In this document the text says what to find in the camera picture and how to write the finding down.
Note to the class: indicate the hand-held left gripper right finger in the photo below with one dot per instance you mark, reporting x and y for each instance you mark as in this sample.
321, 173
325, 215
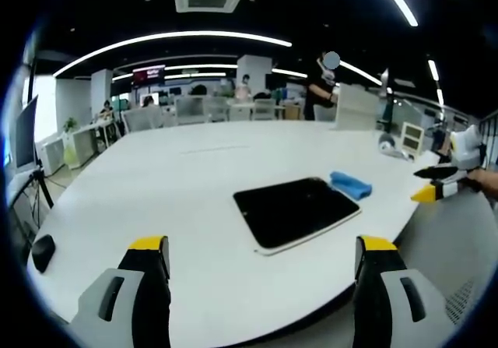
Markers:
404, 297

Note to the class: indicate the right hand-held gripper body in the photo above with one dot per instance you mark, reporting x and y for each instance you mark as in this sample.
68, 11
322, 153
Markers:
467, 145

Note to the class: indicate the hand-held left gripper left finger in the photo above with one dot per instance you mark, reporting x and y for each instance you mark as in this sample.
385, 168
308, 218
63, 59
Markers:
116, 297

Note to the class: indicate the blue cleaning cloth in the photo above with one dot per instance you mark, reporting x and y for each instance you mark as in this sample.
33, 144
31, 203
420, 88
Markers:
350, 185

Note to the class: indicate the black tablet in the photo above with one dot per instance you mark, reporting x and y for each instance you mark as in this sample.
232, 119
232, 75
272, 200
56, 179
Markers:
296, 215

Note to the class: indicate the person's right hand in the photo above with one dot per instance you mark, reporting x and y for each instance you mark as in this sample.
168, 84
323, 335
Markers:
482, 180

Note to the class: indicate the small wooden drawer cabinet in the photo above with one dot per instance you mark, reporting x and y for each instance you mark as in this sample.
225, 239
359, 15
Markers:
411, 138

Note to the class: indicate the white round device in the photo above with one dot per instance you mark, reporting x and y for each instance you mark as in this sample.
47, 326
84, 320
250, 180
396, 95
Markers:
389, 144

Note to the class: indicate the white ribbed box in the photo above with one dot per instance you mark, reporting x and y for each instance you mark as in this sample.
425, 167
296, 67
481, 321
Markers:
356, 107

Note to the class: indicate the black tripod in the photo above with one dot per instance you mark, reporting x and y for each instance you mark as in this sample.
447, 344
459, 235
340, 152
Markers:
37, 187

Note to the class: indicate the potted green plant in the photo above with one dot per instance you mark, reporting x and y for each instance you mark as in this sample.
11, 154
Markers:
70, 124

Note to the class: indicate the computer monitor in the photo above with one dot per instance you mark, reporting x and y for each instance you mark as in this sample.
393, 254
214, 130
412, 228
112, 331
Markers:
24, 133

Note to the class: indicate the long ceiling light strip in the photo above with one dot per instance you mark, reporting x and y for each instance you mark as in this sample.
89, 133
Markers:
171, 44

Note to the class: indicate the red wall screen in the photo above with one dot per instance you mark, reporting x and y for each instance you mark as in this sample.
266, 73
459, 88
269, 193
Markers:
148, 74

